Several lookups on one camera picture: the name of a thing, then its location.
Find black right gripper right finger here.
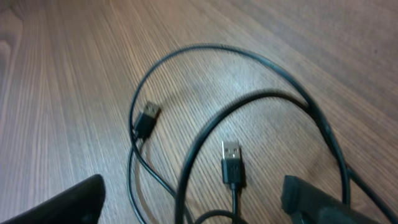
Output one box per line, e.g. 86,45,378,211
281,175,377,224

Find black USB cable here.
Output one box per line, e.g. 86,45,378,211
174,89,321,224

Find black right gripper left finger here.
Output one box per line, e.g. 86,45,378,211
5,174,106,224

